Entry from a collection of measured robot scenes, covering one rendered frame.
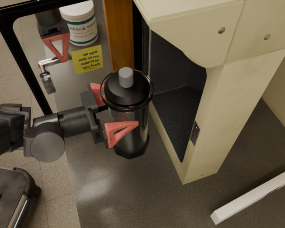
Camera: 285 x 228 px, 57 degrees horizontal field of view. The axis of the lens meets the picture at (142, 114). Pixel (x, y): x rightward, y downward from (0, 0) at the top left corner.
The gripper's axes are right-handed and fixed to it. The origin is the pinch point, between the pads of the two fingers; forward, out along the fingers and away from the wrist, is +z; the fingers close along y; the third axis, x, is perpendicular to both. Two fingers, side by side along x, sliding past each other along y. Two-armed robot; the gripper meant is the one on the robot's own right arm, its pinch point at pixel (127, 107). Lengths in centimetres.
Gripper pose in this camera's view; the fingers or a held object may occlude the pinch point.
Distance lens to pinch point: 58.6
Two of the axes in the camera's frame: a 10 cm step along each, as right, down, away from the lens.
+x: -0.4, 6.0, 8.0
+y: -3.5, -7.6, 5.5
